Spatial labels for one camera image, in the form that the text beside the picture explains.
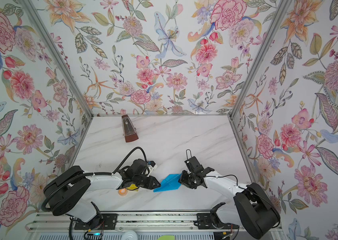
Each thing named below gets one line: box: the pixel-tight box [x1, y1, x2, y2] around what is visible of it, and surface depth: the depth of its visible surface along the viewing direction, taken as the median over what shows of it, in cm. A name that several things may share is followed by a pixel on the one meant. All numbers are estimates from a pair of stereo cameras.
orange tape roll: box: [117, 188, 128, 197], surface depth 84 cm
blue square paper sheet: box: [153, 173, 182, 193], surface depth 86 cm
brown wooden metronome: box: [121, 114, 139, 143], surface depth 102 cm
